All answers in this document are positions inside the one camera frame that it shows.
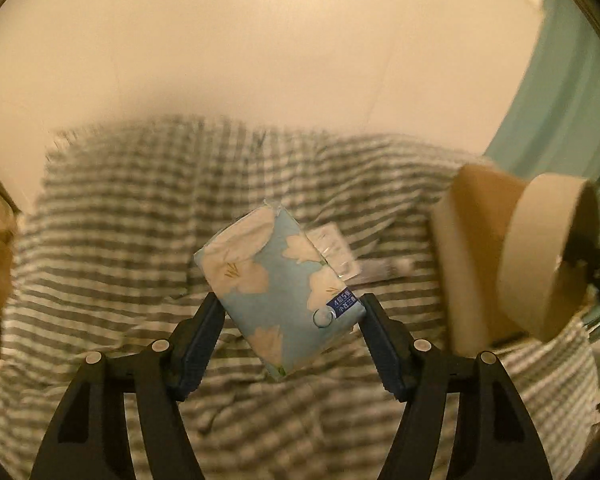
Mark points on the grey white checked bedsheet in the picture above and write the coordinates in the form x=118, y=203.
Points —
x=199, y=300

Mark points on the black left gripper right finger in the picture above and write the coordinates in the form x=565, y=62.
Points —
x=494, y=436

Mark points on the grey white tube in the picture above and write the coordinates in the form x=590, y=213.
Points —
x=377, y=270

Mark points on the silver blister pack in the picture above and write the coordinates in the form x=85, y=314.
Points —
x=335, y=249

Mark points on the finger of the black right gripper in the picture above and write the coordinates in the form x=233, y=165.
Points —
x=587, y=255

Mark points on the teal curtain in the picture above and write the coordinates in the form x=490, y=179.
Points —
x=553, y=124

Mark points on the blue floral tissue pack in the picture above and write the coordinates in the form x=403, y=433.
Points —
x=282, y=295

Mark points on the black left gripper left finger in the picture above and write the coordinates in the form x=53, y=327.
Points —
x=89, y=435

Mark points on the brown cardboard box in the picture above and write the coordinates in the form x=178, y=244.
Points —
x=469, y=224

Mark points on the beige tape roll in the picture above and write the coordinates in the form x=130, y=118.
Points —
x=537, y=288

